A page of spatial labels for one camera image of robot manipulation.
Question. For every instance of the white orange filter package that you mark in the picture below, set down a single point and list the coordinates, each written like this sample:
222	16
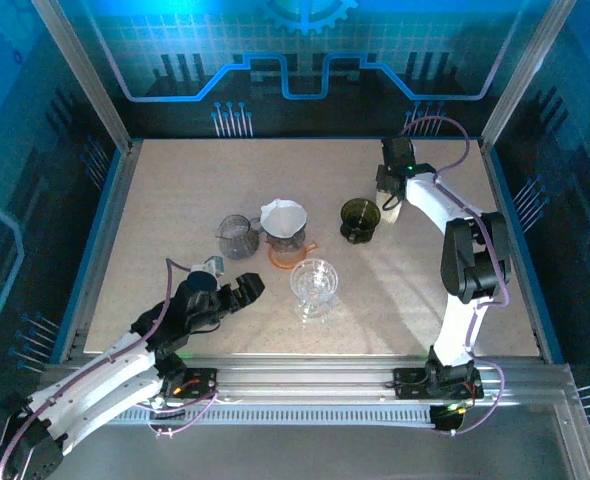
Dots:
392	215

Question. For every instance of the dark green glass cup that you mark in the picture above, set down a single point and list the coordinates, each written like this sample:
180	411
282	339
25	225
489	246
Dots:
360	215

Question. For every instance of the orange glass coffee server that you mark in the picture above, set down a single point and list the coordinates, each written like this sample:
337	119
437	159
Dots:
287	261

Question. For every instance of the grey glass coffee server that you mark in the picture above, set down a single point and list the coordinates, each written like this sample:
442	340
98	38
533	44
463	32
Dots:
237	240

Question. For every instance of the smoke grey coffee dripper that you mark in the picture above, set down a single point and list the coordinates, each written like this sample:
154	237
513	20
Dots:
286	244

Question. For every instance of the clear glass coffee dripper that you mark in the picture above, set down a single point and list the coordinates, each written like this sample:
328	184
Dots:
315	285

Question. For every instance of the white paper coffee filter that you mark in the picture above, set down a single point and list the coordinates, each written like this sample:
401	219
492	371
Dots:
282	220

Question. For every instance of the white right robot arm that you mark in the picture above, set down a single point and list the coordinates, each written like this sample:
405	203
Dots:
435	200

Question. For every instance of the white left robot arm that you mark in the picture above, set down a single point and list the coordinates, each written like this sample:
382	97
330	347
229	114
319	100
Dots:
100	370

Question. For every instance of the small black circuit board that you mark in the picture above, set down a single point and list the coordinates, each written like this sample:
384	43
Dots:
447	420

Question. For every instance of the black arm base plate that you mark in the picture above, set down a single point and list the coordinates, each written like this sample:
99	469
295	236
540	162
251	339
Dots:
200	382
407	384

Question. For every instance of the aluminium table side rail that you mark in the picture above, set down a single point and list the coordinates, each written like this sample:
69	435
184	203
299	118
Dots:
105	240
500	200

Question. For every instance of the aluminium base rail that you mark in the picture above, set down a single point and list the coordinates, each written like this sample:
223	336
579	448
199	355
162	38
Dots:
300	380

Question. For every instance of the aluminium frame post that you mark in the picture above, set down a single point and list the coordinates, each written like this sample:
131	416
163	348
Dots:
85	75
525	75

